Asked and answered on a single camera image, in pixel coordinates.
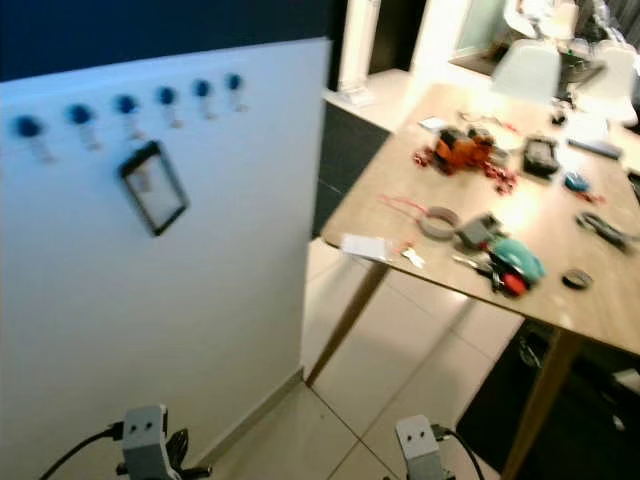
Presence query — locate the silver key with orange tie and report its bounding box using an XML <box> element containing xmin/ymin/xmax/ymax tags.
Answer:
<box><xmin>395</xmin><ymin>240</ymin><xmax>427</xmax><ymax>269</ymax></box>

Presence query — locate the white plastic bag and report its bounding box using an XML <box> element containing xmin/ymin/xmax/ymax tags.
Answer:
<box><xmin>340</xmin><ymin>234</ymin><xmax>391</xmax><ymax>264</ymax></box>

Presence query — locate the grey tape roll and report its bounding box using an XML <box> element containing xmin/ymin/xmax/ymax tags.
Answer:
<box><xmin>420</xmin><ymin>206</ymin><xmax>461</xmax><ymax>240</ymax></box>

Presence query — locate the small black hand tool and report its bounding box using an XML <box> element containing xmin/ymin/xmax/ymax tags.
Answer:
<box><xmin>452</xmin><ymin>255</ymin><xmax>506</xmax><ymax>294</ymax></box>

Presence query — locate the small grey box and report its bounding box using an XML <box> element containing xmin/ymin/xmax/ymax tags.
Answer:
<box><xmin>457</xmin><ymin>214</ymin><xmax>503</xmax><ymax>249</ymax></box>

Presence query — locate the small red object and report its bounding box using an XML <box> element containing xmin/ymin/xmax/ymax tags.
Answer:
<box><xmin>500</xmin><ymin>272</ymin><xmax>529</xmax><ymax>298</ymax></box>

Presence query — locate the teal rounded object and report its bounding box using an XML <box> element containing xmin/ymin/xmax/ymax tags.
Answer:
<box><xmin>490</xmin><ymin>238</ymin><xmax>547</xmax><ymax>284</ymax></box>

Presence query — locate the orange and black toy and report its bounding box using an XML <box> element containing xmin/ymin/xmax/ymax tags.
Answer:
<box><xmin>433</xmin><ymin>127</ymin><xmax>496</xmax><ymax>173</ymax></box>

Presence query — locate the wooden table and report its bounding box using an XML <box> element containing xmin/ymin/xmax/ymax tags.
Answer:
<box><xmin>303</xmin><ymin>80</ymin><xmax>640</xmax><ymax>480</ymax></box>

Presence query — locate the black rectangular device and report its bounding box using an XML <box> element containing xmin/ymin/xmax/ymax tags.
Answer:
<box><xmin>522</xmin><ymin>137</ymin><xmax>561</xmax><ymax>181</ymax></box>

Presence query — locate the small blue object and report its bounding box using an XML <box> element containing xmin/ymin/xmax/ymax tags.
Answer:
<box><xmin>563</xmin><ymin>172</ymin><xmax>593</xmax><ymax>194</ymax></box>

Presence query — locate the long black tool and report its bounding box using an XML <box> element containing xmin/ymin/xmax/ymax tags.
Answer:
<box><xmin>576</xmin><ymin>211</ymin><xmax>639</xmax><ymax>253</ymax></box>

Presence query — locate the grey remote control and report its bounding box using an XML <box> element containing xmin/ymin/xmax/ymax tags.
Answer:
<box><xmin>567</xmin><ymin>137</ymin><xmax>625</xmax><ymax>161</ymax></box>

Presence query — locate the white plastic chair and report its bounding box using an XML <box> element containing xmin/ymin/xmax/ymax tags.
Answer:
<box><xmin>490</xmin><ymin>38</ymin><xmax>561</xmax><ymax>101</ymax></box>
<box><xmin>575</xmin><ymin>40</ymin><xmax>640</xmax><ymax>126</ymax></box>

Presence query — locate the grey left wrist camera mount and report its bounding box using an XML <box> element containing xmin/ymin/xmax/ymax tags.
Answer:
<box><xmin>122</xmin><ymin>404</ymin><xmax>173</xmax><ymax>480</ymax></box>

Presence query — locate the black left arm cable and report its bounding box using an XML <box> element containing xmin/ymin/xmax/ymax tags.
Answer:
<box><xmin>38</xmin><ymin>424</ymin><xmax>125</xmax><ymax>480</ymax></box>

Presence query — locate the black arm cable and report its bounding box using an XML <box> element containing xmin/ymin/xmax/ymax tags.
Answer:
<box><xmin>38</xmin><ymin>424</ymin><xmax>125</xmax><ymax>480</ymax></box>
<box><xmin>432</xmin><ymin>425</ymin><xmax>489</xmax><ymax>480</ymax></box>

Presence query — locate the black hanging picture frame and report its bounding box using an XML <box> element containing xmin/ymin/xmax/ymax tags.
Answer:
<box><xmin>118</xmin><ymin>140</ymin><xmax>190</xmax><ymax>238</ymax></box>

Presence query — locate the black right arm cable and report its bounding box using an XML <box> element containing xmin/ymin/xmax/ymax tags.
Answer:
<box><xmin>432</xmin><ymin>425</ymin><xmax>489</xmax><ymax>480</ymax></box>

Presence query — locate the thin red string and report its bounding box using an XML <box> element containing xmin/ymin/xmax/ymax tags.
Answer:
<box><xmin>378</xmin><ymin>194</ymin><xmax>426</xmax><ymax>217</ymax></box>

